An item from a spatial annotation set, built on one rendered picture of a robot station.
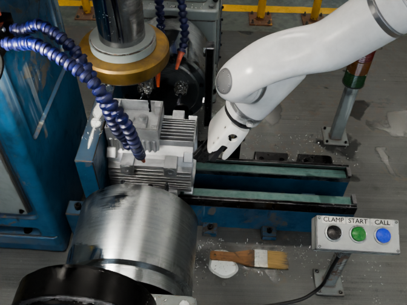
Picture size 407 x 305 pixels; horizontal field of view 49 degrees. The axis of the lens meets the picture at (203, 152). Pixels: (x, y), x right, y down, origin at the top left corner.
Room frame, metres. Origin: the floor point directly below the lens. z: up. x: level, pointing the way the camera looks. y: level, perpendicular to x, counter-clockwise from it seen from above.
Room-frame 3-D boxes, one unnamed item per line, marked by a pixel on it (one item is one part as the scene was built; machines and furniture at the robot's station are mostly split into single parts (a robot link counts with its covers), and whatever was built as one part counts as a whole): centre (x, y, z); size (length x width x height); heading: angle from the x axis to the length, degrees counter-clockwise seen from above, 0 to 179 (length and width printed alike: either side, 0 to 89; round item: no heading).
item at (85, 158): (0.75, 0.28, 0.97); 0.30 x 0.11 x 0.34; 178
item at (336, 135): (1.02, -0.43, 1.01); 0.08 x 0.08 x 0.42; 88
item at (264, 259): (0.57, -0.13, 0.80); 0.21 x 0.05 x 0.01; 87
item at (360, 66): (1.02, -0.43, 1.10); 0.06 x 0.06 x 0.04
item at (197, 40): (1.08, 0.11, 1.04); 0.41 x 0.25 x 0.25; 178
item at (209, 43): (0.88, -0.01, 1.12); 0.04 x 0.03 x 0.26; 88
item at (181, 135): (0.75, 0.12, 1.01); 0.20 x 0.19 x 0.19; 87
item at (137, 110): (0.75, 0.16, 1.11); 0.12 x 0.11 x 0.07; 87
